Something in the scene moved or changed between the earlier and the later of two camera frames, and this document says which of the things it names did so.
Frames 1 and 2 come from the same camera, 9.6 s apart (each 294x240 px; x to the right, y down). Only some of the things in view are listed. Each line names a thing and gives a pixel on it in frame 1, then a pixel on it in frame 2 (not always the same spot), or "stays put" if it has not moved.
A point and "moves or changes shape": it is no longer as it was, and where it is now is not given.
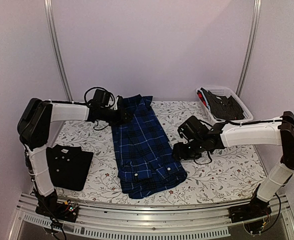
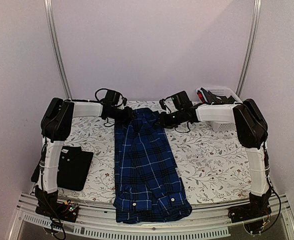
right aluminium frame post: [255, 24] stays put
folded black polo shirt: [68, 166] stays put
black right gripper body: [193, 152] → [172, 122]
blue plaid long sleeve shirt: [146, 161] moves or changes shape
